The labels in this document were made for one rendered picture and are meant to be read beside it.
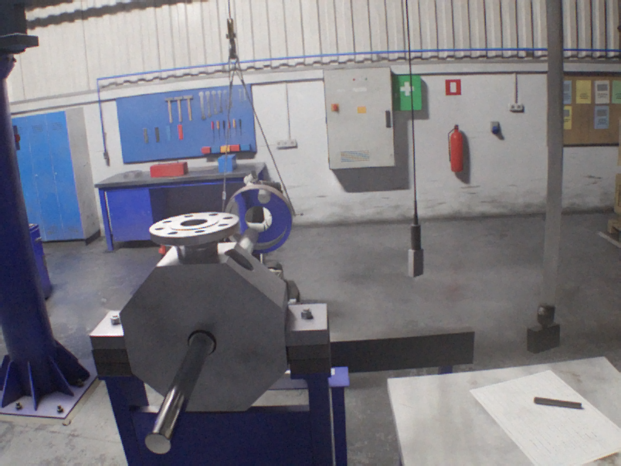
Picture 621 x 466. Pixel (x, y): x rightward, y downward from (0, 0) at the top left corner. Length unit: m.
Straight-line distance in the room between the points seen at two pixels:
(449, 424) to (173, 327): 0.82
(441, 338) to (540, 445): 0.69
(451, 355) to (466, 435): 0.61
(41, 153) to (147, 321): 5.74
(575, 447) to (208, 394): 1.05
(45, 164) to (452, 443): 6.39
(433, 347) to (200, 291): 0.93
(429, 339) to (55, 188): 5.87
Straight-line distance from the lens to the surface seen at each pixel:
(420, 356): 2.01
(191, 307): 1.51
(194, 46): 6.90
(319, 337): 1.51
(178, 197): 7.05
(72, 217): 7.12
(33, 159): 7.25
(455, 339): 2.01
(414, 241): 2.37
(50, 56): 7.70
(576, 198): 7.47
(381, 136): 6.32
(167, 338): 1.57
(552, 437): 1.51
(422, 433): 1.48
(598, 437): 1.54
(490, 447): 1.45
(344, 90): 6.27
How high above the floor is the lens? 1.77
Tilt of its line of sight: 15 degrees down
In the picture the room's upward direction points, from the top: 4 degrees counter-clockwise
